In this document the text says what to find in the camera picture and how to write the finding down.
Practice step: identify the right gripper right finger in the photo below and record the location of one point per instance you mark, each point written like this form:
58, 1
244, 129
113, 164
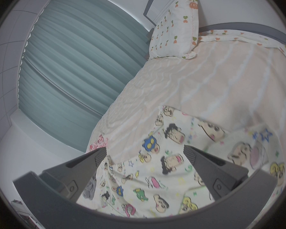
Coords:
209, 173

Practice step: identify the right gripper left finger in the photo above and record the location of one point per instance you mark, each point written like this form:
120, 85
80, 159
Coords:
81, 173

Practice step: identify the white printed pyjama top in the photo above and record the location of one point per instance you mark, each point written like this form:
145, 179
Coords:
157, 175

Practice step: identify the grey knitted garment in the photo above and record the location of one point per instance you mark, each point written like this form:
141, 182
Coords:
90, 187

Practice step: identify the pink garment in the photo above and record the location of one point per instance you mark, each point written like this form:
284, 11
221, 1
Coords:
99, 142

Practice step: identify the blue-green curtain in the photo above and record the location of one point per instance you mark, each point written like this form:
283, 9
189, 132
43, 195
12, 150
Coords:
85, 44
50, 104

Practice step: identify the bed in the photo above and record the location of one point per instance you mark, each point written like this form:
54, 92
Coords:
205, 80

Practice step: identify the white printed pillow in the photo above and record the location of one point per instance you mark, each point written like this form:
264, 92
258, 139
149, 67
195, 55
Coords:
174, 27

